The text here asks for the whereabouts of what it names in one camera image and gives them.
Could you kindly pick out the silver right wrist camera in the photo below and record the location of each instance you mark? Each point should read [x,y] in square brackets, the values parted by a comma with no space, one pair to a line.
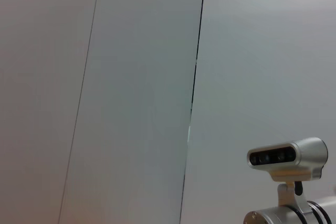
[288,155]

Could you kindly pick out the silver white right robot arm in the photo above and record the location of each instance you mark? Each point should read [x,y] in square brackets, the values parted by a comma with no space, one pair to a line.
[288,211]

